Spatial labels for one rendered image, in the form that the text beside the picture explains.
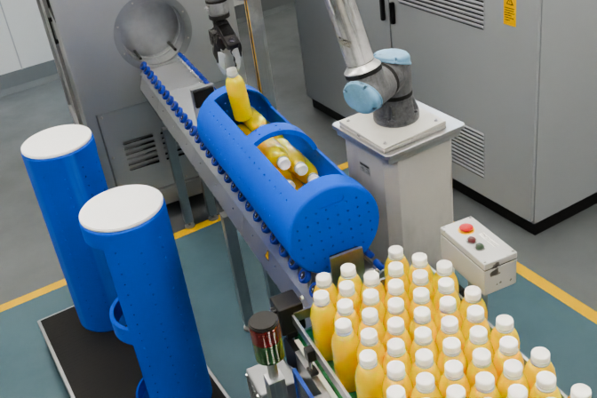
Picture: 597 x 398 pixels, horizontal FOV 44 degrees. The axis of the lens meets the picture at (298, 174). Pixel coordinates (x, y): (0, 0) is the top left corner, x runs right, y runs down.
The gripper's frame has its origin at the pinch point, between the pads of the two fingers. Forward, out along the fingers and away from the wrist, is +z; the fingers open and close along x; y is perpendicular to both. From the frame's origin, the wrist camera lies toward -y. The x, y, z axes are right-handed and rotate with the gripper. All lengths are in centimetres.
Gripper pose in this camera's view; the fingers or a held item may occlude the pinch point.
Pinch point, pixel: (231, 70)
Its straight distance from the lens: 262.6
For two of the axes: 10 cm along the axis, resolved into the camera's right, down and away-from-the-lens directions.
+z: 1.3, 8.6, 5.0
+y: -4.0, -4.2, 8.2
